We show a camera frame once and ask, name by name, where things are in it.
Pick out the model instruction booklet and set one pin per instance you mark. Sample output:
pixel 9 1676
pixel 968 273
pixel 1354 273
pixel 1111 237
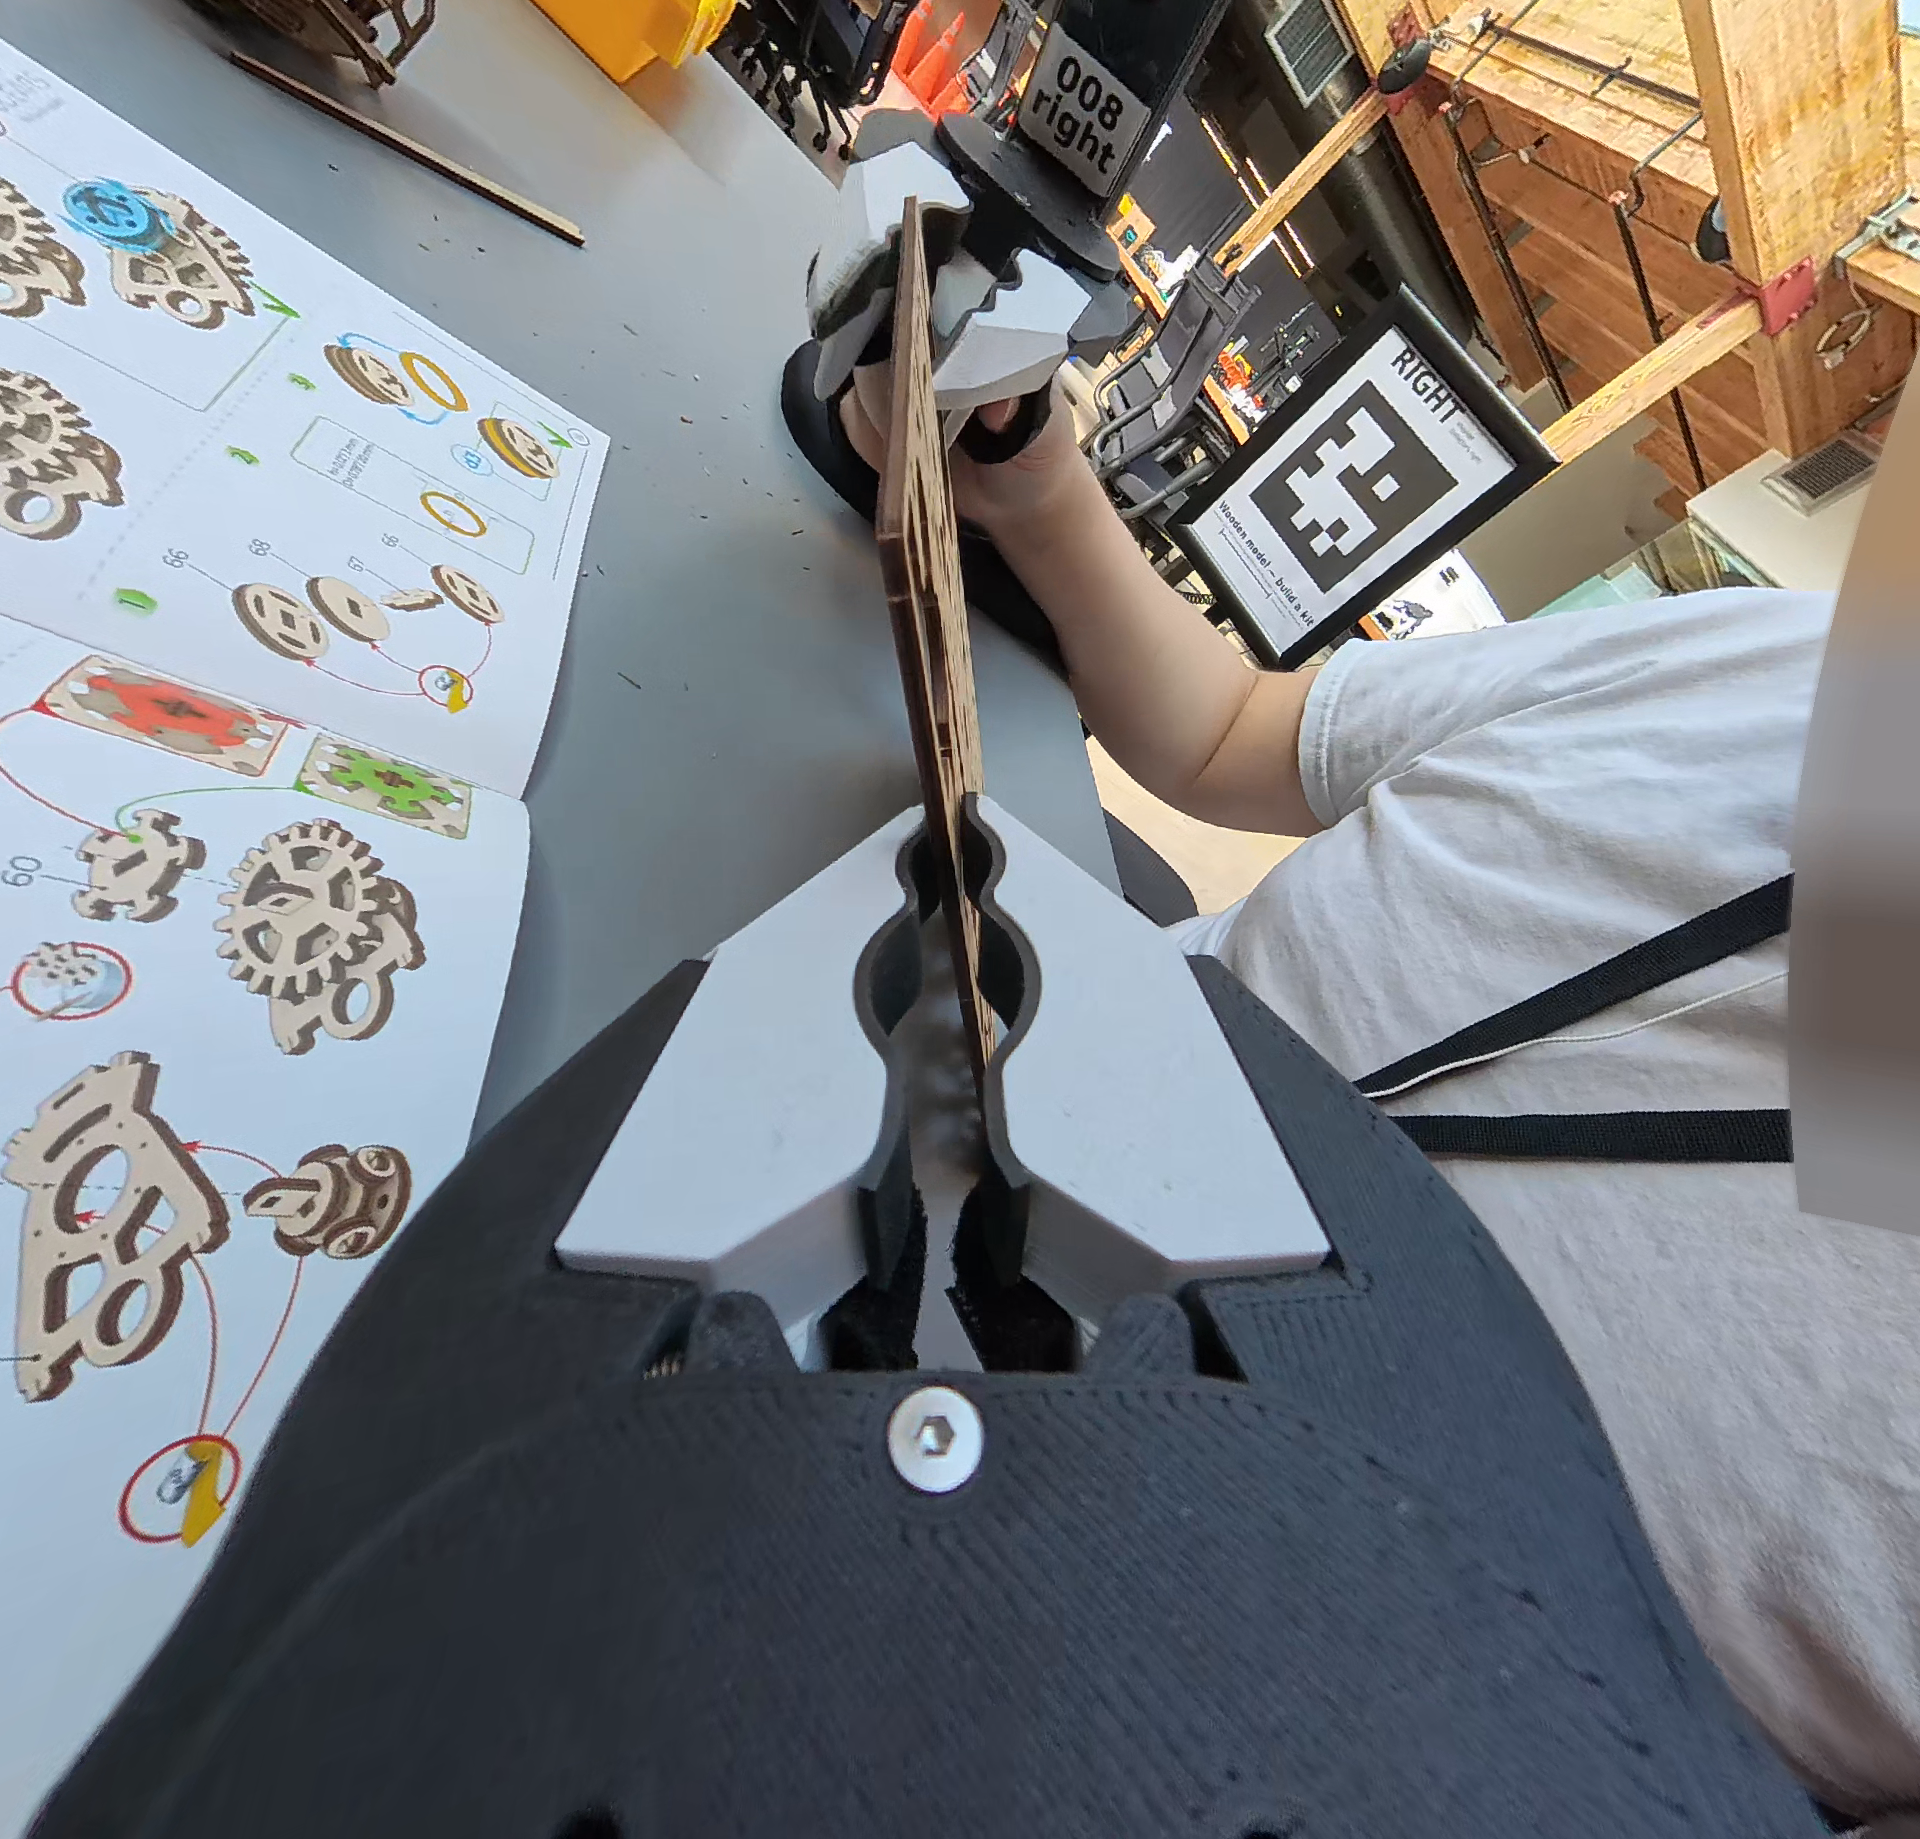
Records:
pixel 299 593

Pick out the person's white shirt torso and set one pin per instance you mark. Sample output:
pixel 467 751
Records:
pixel 1576 1418

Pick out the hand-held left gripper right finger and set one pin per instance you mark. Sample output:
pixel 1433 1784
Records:
pixel 1153 1104

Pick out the person's right hand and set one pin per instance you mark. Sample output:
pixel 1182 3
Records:
pixel 1019 481

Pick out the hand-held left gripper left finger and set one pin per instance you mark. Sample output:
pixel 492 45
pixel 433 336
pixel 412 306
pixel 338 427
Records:
pixel 721 1104

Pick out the thin wooden stick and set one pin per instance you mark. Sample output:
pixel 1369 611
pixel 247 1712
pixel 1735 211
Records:
pixel 405 145

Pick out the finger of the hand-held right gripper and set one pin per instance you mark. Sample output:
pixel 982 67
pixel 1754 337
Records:
pixel 885 176
pixel 1036 332

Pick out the framed marker sign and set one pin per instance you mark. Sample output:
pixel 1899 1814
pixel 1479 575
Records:
pixel 1357 481

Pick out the person's right forearm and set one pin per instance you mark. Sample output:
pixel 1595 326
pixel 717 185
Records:
pixel 1171 700

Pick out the wall air vent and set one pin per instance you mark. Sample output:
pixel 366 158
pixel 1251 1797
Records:
pixel 1312 35
pixel 1821 472

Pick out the wooden parts sheet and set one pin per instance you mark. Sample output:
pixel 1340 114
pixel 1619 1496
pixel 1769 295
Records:
pixel 930 593

